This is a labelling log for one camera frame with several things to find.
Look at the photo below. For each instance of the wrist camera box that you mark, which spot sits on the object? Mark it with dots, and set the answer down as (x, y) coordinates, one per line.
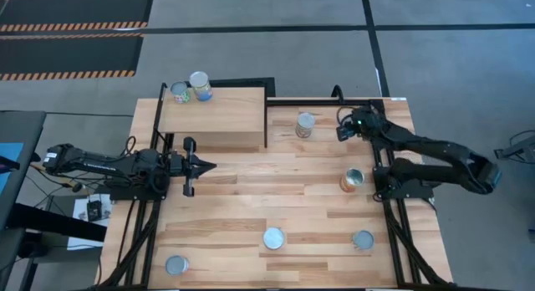
(175, 164)
(344, 133)

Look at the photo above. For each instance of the black hazard-striped floor mat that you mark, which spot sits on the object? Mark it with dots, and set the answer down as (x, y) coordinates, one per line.
(67, 54)
(75, 8)

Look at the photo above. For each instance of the dark grey desk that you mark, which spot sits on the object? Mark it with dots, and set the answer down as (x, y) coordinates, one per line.
(25, 128)

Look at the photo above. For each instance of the black floor tape strip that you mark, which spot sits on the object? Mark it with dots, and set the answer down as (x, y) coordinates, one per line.
(372, 44)
(271, 29)

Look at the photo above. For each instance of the blue peach can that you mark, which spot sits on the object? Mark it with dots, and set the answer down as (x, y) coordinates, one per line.
(200, 82)
(176, 265)

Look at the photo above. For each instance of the orange corn can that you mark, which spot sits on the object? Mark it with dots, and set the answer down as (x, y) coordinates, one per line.
(273, 238)
(353, 178)

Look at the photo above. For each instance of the grey stand leg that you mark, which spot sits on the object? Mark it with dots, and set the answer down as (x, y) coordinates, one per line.
(516, 149)

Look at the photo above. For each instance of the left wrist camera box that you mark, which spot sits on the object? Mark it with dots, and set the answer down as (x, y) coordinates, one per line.
(175, 164)

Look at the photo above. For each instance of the small teal pink can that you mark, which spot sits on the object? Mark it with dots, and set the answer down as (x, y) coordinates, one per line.
(305, 121)

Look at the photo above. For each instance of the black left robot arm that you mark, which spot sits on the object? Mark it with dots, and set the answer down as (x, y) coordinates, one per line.
(83, 161)

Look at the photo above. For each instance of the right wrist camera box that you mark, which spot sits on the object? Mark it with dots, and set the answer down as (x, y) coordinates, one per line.
(344, 133)

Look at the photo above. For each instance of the black desk base beam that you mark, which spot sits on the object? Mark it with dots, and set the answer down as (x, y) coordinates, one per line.
(54, 222)

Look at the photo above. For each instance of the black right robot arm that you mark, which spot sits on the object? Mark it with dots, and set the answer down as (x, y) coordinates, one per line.
(439, 151)

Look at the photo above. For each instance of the white paper sheet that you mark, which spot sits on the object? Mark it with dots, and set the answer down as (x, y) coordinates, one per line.
(79, 232)

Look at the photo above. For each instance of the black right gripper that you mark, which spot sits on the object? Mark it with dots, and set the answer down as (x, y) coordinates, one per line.
(367, 123)

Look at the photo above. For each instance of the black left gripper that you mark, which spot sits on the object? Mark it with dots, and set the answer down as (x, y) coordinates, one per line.
(190, 170)

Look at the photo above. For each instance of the wooden shelf board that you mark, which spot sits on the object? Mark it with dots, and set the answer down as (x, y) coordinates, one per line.
(217, 111)

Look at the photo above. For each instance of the small black device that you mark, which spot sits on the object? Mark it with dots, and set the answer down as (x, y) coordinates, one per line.
(94, 210)

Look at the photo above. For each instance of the blue panel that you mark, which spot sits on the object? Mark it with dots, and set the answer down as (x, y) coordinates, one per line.
(10, 165)

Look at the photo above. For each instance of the black aluminium rig frame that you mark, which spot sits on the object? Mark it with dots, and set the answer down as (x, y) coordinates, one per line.
(301, 102)

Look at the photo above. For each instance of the small green pink can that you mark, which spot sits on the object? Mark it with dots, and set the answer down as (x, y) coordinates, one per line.
(179, 89)

